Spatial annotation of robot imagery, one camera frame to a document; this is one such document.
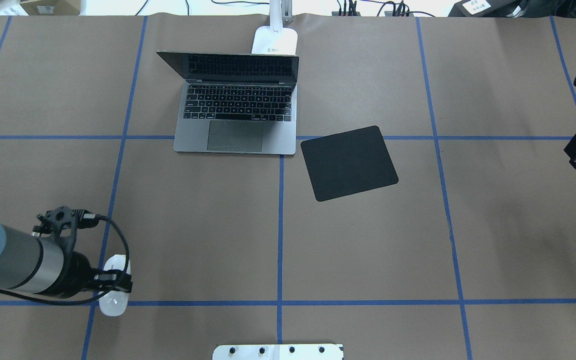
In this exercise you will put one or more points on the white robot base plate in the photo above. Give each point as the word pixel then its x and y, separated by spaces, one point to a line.
pixel 294 351

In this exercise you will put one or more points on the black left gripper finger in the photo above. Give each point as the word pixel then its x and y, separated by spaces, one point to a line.
pixel 112 275
pixel 123 287

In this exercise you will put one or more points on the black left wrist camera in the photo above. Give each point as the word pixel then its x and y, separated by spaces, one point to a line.
pixel 61 225

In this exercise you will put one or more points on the black mouse pad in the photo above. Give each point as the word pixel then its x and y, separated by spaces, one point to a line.
pixel 348 163

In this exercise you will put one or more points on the grey laptop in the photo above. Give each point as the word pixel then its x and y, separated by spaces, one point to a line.
pixel 236 103

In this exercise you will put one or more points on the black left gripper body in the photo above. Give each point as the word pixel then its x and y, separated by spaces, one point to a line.
pixel 76 272

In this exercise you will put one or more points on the black usb hub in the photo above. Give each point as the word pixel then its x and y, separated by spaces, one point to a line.
pixel 346 8

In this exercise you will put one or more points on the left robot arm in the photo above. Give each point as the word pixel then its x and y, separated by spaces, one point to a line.
pixel 44 267

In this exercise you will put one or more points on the cardboard box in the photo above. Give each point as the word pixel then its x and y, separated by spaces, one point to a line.
pixel 52 7

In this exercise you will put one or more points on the black box with label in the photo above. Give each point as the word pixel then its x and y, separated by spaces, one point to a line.
pixel 483 8

